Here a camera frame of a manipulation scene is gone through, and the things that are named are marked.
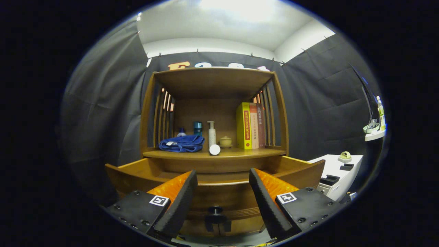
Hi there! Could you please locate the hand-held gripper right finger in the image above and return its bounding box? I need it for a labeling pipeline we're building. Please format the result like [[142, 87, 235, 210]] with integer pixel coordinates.
[[249, 168, 348, 240]]

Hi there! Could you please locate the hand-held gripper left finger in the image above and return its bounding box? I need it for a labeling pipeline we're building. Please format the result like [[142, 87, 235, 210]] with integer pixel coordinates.
[[105, 169, 199, 240]]

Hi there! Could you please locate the wooden drawer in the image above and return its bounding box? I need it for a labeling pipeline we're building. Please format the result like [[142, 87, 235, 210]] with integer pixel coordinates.
[[105, 155, 325, 222]]

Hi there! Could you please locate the wooden countertop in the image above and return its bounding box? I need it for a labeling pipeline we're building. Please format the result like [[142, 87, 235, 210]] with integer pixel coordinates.
[[142, 147, 286, 160]]

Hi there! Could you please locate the white side cabinet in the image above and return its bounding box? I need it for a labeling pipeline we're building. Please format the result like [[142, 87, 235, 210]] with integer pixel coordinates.
[[308, 154, 364, 202]]

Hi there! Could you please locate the wooden cabinet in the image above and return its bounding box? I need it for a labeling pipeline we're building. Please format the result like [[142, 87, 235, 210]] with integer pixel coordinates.
[[140, 67, 289, 237]]

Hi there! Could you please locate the blue folded towel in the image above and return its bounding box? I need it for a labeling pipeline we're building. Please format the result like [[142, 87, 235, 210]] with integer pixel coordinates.
[[158, 134, 205, 153]]

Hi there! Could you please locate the black tray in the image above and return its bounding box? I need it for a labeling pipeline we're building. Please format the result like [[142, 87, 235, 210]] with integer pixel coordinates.
[[319, 175, 340, 186]]

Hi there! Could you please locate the white pump bottle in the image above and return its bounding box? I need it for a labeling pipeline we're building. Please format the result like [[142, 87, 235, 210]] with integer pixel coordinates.
[[207, 120, 216, 148]]

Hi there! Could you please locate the brown book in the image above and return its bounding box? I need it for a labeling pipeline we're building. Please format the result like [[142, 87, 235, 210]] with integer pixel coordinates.
[[257, 103, 266, 149]]

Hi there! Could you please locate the orange and beige book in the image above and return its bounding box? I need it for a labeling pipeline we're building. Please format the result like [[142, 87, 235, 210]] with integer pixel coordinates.
[[249, 103, 259, 149]]

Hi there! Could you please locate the yellow book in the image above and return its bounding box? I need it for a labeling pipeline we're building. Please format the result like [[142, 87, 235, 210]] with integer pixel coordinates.
[[236, 102, 252, 150]]

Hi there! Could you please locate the white shelf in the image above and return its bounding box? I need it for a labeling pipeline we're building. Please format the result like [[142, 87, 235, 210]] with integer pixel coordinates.
[[365, 129, 387, 142]]

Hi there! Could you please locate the green drink bottle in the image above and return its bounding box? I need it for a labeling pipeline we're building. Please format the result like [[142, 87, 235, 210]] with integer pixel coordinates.
[[376, 96, 386, 131]]

